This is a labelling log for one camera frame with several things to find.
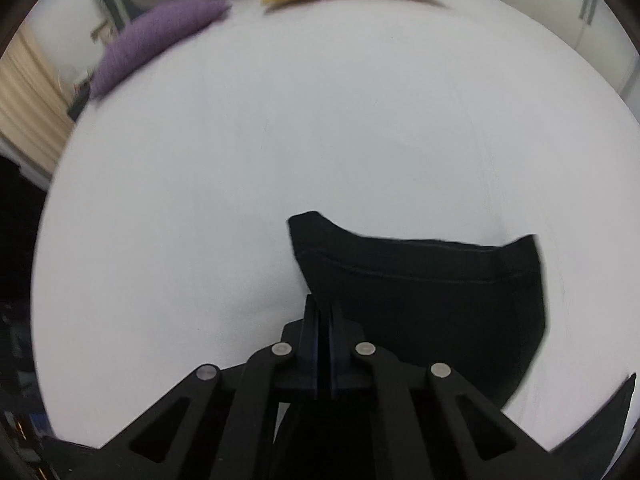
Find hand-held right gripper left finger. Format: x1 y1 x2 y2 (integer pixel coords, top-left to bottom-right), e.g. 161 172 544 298
102 294 324 480

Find beige curtain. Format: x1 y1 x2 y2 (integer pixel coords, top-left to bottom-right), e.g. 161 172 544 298
0 22 76 176

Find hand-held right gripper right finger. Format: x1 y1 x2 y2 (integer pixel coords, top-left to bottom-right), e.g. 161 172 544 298
323 302 576 480

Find black pants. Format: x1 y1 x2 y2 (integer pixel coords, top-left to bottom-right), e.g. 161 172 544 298
272 211 637 480

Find purple pillow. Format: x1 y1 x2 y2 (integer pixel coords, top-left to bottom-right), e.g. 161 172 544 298
89 0 232 101

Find white bed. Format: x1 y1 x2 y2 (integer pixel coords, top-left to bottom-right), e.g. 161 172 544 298
30 0 640 453

